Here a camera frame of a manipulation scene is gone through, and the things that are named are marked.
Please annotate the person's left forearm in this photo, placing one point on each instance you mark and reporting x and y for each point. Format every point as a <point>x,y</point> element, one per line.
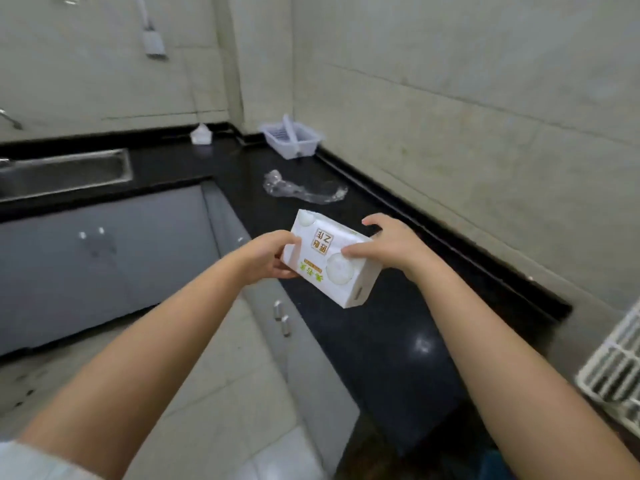
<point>150,354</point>

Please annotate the person's right hand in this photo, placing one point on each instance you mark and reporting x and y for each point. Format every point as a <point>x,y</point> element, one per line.
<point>395,247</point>

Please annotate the white plastic rack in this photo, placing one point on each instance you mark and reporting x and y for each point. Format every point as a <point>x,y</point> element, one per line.
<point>612,369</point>

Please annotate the grey cabinet door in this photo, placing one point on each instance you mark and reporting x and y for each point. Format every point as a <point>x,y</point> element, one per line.
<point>45,279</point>
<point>235,229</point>
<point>320,389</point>
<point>155,244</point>

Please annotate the white plastic basket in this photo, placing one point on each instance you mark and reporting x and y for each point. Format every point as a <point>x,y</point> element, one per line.
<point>292,137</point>

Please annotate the person's left thumb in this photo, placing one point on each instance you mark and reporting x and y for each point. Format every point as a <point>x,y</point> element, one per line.
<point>287,240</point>

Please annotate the white sleeve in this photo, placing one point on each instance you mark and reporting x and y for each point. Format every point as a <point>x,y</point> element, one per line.
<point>35,462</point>

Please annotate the person's left hand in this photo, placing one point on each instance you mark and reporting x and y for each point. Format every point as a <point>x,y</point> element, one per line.
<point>262,254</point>

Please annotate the person's right forearm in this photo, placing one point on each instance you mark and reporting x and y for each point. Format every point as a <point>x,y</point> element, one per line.
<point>510,374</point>

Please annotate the person's right thumb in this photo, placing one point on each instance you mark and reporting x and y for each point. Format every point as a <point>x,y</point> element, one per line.
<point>357,250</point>

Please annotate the clear plastic wrapper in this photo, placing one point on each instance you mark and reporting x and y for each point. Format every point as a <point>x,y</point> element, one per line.
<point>300,190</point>

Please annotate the white cardboard box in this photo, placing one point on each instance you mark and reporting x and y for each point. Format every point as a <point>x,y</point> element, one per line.
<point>330,267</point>

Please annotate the small white plastic bag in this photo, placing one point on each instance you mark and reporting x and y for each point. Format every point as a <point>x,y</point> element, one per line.
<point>201,134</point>

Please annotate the stainless steel sink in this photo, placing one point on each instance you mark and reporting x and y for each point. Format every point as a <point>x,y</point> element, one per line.
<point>65,172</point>

